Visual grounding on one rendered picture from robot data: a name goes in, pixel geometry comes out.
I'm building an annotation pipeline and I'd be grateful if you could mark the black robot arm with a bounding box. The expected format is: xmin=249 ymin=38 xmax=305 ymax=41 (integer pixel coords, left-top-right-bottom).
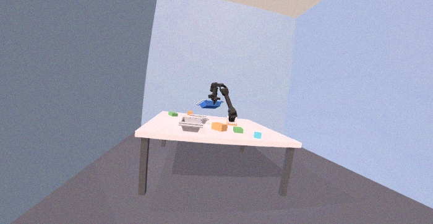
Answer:
xmin=208 ymin=82 xmax=238 ymax=123

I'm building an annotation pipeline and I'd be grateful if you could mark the small light blue block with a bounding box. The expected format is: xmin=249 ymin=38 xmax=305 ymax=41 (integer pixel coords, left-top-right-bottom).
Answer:
xmin=254 ymin=131 xmax=262 ymax=139

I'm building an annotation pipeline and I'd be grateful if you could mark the green rectangular block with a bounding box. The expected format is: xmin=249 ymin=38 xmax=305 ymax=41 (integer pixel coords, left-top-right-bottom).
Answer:
xmin=168 ymin=112 xmax=179 ymax=117
xmin=233 ymin=126 xmax=244 ymax=134

